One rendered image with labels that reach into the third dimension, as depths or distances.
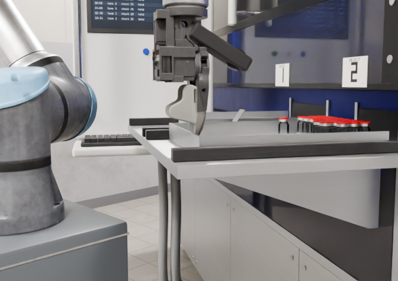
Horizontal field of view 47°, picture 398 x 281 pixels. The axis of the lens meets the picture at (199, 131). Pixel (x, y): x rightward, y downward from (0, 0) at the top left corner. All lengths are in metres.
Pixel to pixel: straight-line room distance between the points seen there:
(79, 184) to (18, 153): 3.06
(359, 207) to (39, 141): 0.57
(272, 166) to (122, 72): 1.02
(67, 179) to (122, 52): 2.15
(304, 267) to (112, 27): 1.00
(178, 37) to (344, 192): 0.41
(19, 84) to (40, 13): 2.90
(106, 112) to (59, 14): 2.07
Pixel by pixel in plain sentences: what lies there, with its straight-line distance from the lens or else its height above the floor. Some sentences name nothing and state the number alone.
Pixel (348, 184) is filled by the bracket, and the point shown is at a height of 0.82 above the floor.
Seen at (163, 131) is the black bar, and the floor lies 0.90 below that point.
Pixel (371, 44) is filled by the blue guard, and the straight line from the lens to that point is 0.94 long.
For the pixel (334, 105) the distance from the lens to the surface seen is 1.19.
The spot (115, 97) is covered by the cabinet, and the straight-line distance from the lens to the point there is 1.65.
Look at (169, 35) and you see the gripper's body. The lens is 0.75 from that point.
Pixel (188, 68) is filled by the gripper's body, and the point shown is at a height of 1.02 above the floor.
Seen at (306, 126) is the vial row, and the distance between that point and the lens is 0.98.
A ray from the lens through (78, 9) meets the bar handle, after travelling 1.60.
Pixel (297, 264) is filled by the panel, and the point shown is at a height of 0.53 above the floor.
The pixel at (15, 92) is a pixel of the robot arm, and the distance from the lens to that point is 0.68.
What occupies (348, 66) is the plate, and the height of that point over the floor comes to 1.03.
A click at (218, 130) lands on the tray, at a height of 0.90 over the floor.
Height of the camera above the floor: 1.00
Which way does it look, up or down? 6 degrees down
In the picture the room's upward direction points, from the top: straight up
